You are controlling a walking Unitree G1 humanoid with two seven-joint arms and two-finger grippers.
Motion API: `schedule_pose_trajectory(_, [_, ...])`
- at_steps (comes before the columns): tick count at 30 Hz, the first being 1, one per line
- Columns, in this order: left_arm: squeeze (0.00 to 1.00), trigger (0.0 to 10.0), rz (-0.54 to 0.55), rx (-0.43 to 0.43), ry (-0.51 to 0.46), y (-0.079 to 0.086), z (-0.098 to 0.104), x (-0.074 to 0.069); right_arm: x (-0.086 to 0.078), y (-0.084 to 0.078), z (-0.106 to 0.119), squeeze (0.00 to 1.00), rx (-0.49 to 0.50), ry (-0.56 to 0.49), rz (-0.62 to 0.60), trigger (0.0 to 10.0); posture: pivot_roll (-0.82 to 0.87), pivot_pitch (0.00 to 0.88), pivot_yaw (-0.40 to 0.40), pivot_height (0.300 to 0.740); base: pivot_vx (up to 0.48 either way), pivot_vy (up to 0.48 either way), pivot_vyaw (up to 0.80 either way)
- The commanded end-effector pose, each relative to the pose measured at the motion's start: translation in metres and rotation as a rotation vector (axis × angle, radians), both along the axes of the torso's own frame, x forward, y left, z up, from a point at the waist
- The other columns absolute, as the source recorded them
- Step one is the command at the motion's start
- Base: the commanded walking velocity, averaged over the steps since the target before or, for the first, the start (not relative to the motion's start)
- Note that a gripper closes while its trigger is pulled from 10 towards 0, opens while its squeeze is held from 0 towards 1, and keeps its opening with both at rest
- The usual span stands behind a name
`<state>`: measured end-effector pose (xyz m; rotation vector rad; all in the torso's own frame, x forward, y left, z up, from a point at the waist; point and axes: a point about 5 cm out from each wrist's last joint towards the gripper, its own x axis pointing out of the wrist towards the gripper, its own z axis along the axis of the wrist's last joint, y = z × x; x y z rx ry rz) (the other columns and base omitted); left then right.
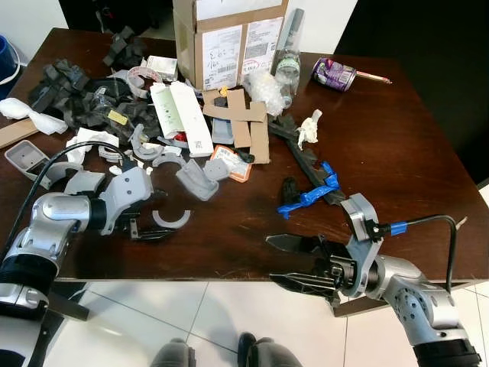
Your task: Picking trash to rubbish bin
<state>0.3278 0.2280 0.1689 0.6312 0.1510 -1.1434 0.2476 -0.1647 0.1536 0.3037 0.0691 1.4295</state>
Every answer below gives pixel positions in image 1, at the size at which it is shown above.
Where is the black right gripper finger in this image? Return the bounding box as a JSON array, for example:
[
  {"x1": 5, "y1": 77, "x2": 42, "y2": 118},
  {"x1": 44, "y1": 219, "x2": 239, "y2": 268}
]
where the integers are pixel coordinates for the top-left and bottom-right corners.
[
  {"x1": 269, "y1": 272, "x2": 338, "y2": 297},
  {"x1": 265, "y1": 233, "x2": 331, "y2": 258}
]

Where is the grey curved printed part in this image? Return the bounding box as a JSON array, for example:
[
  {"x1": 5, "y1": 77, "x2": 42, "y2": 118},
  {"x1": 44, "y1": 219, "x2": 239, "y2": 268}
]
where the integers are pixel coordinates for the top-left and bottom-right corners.
[
  {"x1": 153, "y1": 149, "x2": 186, "y2": 169},
  {"x1": 131, "y1": 126, "x2": 165, "y2": 163}
]

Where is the grey printed block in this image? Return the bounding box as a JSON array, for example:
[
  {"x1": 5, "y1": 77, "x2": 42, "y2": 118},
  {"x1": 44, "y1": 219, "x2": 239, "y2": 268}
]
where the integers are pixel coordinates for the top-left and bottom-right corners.
[{"x1": 176, "y1": 157, "x2": 230, "y2": 202}]

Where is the blue printed part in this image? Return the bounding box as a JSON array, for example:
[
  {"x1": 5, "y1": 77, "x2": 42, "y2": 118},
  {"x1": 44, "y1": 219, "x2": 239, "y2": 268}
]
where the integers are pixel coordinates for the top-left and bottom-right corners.
[{"x1": 277, "y1": 161, "x2": 340, "y2": 220}]

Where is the small black printed part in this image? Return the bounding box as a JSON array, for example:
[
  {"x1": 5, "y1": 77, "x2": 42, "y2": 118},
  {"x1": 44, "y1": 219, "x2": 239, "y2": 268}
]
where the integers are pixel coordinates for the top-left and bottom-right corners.
[{"x1": 280, "y1": 177, "x2": 301, "y2": 207}]

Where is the orange and white packet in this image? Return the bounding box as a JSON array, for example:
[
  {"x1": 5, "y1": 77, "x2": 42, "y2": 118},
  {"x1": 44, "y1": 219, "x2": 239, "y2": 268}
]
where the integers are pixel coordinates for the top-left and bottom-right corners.
[{"x1": 210, "y1": 145, "x2": 254, "y2": 184}]

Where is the silver robot right leg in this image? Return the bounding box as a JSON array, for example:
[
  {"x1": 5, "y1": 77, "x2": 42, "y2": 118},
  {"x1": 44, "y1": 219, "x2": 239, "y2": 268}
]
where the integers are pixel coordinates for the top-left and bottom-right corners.
[{"x1": 238, "y1": 333, "x2": 304, "y2": 367}]

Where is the crumpled white paper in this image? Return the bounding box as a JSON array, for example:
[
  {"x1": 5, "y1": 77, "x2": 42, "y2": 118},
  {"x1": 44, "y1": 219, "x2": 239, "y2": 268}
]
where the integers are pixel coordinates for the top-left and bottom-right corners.
[{"x1": 65, "y1": 128, "x2": 119, "y2": 165}]

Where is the long white carton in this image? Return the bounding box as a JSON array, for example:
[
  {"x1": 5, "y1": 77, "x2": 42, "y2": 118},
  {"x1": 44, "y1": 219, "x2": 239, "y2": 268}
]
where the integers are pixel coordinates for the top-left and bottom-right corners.
[{"x1": 150, "y1": 80, "x2": 214, "y2": 158}]

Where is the brown cardboard scrap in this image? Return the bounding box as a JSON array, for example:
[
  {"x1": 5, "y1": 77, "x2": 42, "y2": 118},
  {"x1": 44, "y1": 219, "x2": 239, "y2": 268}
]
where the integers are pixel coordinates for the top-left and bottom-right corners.
[
  {"x1": 250, "y1": 121, "x2": 271, "y2": 165},
  {"x1": 202, "y1": 92, "x2": 268, "y2": 125},
  {"x1": 228, "y1": 88, "x2": 254, "y2": 150}
]

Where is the small crumpled white tissue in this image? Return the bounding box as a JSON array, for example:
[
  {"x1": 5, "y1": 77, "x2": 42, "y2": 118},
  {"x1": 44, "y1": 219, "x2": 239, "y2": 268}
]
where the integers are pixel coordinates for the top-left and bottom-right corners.
[{"x1": 296, "y1": 109, "x2": 324, "y2": 151}]

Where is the white tape roll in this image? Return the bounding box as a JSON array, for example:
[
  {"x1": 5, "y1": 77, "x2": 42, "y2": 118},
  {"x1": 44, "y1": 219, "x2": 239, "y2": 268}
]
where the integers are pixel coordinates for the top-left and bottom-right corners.
[{"x1": 126, "y1": 65, "x2": 165, "y2": 86}]

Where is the small white box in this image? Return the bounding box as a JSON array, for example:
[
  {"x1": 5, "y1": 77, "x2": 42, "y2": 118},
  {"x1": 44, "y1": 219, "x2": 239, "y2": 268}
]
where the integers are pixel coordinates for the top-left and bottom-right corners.
[{"x1": 145, "y1": 56, "x2": 179, "y2": 81}]

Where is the grey plastic tray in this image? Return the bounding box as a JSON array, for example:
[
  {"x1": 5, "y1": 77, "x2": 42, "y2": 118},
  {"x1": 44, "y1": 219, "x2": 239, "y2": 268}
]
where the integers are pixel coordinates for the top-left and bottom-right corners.
[{"x1": 4, "y1": 140, "x2": 51, "y2": 181}]

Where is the large crumpled white tissue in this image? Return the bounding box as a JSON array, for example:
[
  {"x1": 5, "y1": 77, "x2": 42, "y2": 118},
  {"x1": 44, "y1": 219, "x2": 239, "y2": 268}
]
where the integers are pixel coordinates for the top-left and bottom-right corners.
[{"x1": 0, "y1": 98, "x2": 68, "y2": 137}]

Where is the crumpled clear plastic wrap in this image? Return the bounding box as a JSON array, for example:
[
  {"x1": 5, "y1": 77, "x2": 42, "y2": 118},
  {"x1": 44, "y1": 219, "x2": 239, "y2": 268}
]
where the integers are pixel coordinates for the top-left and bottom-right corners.
[{"x1": 243, "y1": 70, "x2": 288, "y2": 115}]

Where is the light wooden slat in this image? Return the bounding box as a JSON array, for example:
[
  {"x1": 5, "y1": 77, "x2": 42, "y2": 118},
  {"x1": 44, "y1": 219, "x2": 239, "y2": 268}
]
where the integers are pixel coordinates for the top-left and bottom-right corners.
[{"x1": 0, "y1": 119, "x2": 40, "y2": 150}]

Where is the labelled cardboard box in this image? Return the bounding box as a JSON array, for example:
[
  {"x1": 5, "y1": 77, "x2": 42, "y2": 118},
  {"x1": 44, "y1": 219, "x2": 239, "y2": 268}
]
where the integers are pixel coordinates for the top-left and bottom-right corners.
[{"x1": 173, "y1": 0, "x2": 290, "y2": 93}]

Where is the purple drink can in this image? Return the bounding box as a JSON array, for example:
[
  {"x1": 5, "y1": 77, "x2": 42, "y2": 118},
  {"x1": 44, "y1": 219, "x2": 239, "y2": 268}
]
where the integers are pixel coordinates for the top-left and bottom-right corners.
[{"x1": 312, "y1": 58, "x2": 358, "y2": 93}]

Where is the clear plastic bottle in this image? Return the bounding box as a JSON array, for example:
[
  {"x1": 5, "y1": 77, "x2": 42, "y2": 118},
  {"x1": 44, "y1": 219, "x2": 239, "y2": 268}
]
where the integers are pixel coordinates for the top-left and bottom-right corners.
[{"x1": 274, "y1": 9, "x2": 307, "y2": 96}]

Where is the wooden pencil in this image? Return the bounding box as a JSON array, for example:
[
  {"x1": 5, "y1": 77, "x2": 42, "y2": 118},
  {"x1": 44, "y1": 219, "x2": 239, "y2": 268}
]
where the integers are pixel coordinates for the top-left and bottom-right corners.
[{"x1": 355, "y1": 70, "x2": 393, "y2": 84}]

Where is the blue bucket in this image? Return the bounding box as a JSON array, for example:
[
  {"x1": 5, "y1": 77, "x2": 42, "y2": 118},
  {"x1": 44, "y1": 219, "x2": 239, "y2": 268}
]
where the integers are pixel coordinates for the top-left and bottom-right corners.
[{"x1": 0, "y1": 36, "x2": 22, "y2": 100}]

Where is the grey half ring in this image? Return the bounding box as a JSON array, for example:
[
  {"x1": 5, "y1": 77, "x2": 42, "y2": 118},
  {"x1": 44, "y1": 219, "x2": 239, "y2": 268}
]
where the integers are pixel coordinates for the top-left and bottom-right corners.
[{"x1": 151, "y1": 209, "x2": 192, "y2": 230}]

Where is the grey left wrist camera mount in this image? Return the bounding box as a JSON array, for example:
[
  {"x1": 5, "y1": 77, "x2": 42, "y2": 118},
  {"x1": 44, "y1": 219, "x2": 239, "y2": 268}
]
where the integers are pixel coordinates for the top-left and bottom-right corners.
[{"x1": 65, "y1": 164, "x2": 154, "y2": 236}]

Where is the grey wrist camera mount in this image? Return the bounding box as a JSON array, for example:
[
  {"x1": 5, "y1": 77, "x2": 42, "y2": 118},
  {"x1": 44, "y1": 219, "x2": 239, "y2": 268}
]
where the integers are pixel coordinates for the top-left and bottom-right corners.
[
  {"x1": 65, "y1": 164, "x2": 154, "y2": 236},
  {"x1": 340, "y1": 193, "x2": 381, "y2": 297}
]

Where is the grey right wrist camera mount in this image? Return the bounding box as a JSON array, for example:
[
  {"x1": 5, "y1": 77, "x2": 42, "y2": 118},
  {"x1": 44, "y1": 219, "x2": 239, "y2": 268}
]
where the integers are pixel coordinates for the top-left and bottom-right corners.
[{"x1": 340, "y1": 193, "x2": 381, "y2": 297}]

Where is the long black printed bracket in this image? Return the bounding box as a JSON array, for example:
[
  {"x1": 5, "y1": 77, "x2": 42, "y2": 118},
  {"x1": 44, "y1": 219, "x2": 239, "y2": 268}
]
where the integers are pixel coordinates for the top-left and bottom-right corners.
[{"x1": 267, "y1": 115, "x2": 346, "y2": 206}]

